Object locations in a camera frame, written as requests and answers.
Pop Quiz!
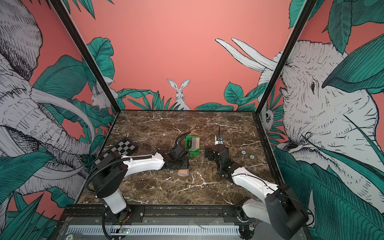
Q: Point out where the checkerboard calibration plate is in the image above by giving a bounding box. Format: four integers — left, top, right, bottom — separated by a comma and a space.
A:
93, 137, 138, 166

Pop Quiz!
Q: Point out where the tan leather card holder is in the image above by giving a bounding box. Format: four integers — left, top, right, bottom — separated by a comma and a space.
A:
178, 169, 190, 177

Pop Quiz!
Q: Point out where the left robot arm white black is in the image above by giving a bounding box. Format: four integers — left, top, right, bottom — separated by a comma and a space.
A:
85, 144, 190, 215

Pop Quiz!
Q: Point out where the white slotted cable duct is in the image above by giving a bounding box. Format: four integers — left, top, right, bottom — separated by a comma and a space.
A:
66, 225, 240, 236

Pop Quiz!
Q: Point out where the green plastic tray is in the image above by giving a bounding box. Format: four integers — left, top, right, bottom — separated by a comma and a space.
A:
186, 136, 200, 155

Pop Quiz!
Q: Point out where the stack of credit cards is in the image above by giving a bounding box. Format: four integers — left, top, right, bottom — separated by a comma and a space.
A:
190, 137, 200, 152

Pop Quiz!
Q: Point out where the black mounting rail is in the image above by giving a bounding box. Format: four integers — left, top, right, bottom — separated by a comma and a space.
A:
59, 204, 257, 225

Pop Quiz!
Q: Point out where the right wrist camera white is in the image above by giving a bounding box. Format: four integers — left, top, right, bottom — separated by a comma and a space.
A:
215, 135, 224, 145

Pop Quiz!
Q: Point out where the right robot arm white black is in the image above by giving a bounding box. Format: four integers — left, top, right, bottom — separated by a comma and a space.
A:
205, 144, 312, 240

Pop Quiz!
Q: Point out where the small green circuit board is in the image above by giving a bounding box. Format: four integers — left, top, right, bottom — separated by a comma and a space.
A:
119, 228, 130, 234

